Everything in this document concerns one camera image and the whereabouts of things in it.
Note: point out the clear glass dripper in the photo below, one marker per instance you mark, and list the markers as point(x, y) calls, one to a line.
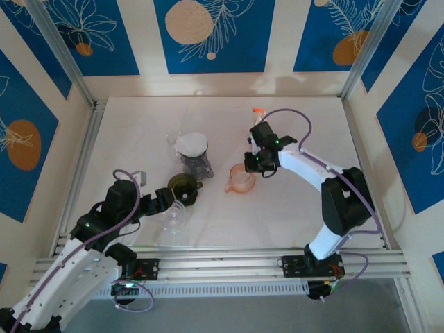
point(173, 220)

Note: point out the green transparent dripper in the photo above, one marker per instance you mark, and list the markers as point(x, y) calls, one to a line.
point(178, 182)

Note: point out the orange transparent server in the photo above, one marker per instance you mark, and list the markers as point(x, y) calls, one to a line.
point(239, 185)

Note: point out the clear glass server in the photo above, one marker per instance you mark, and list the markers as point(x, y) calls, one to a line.
point(170, 138)

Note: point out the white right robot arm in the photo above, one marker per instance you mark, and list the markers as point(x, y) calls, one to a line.
point(301, 164)

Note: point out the grey transparent server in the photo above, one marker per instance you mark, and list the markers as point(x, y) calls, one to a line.
point(199, 170)

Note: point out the black controller box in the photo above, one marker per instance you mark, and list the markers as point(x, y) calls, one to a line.
point(123, 290)
point(322, 291)

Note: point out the aluminium frame rail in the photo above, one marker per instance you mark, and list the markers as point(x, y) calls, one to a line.
point(222, 263)
point(85, 156)

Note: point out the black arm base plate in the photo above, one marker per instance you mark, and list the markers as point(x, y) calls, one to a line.
point(149, 268)
point(295, 267)

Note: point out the aluminium frame post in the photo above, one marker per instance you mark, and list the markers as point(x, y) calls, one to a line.
point(62, 52)
point(367, 48)

